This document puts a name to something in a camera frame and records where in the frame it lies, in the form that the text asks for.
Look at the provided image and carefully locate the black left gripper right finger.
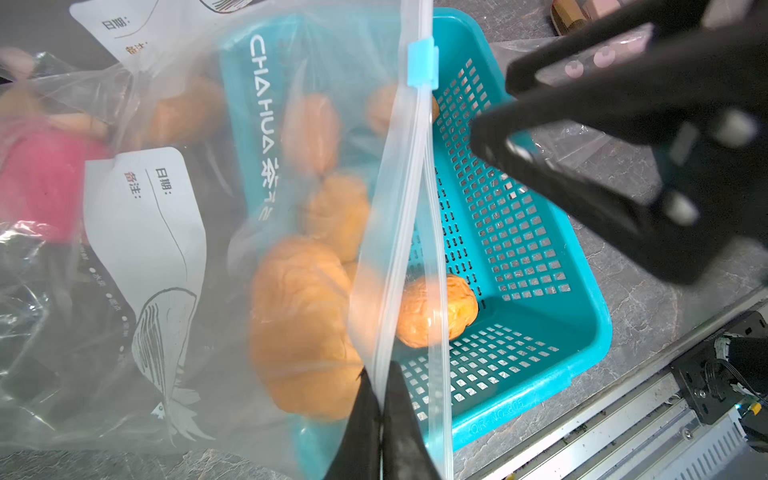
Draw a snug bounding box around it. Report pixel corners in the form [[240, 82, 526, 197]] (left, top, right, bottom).
[[382, 361, 440, 480]]

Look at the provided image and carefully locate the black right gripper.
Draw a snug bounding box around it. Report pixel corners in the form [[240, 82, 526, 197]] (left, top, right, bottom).
[[470, 1, 767, 284]]

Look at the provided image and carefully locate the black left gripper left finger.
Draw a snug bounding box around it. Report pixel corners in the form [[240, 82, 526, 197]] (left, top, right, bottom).
[[325, 370, 381, 480]]

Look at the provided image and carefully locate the yellow potato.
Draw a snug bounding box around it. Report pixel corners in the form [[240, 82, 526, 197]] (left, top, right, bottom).
[[304, 174, 370, 263]]

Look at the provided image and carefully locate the clear zipper bag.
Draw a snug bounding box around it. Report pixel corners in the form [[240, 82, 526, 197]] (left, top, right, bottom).
[[69, 0, 259, 68], [1, 1, 453, 479]]

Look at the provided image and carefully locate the pink dotted clear bag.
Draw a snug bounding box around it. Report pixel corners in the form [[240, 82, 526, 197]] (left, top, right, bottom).
[[472, 24, 661, 146]]

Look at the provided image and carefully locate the pink rectangular box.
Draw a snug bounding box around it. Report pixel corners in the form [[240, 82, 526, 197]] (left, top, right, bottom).
[[583, 0, 621, 21]]

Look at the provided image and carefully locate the wrinkled brown potato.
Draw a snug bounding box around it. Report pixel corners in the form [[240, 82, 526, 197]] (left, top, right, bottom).
[[396, 274, 479, 349]]

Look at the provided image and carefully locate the teal plastic basket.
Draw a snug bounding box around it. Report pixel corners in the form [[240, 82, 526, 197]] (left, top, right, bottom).
[[206, 1, 611, 479]]

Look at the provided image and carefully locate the plush doll pink black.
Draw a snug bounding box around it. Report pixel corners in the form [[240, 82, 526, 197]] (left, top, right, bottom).
[[1, 47, 110, 243]]

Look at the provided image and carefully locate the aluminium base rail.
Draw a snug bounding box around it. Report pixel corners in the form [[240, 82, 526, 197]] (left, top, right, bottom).
[[467, 287, 768, 480]]

